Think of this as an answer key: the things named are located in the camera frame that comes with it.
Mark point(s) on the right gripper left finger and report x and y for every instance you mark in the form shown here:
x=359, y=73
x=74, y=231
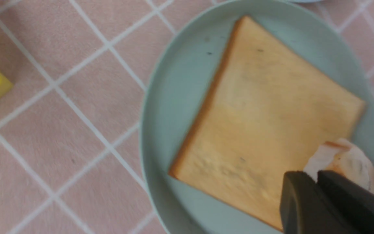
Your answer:
x=305, y=209

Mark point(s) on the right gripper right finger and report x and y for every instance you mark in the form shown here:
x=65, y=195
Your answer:
x=352, y=201

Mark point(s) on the fried egg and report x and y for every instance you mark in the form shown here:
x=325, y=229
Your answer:
x=345, y=159

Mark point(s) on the toast slice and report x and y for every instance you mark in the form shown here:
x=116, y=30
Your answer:
x=266, y=112

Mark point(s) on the green center plate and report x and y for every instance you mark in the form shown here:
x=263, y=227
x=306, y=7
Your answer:
x=179, y=83

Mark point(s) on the grey egg plate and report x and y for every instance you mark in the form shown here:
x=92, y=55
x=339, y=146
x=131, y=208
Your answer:
x=304, y=1

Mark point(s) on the pink checkered tablecloth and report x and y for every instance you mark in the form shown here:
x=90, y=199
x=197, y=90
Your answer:
x=69, y=159

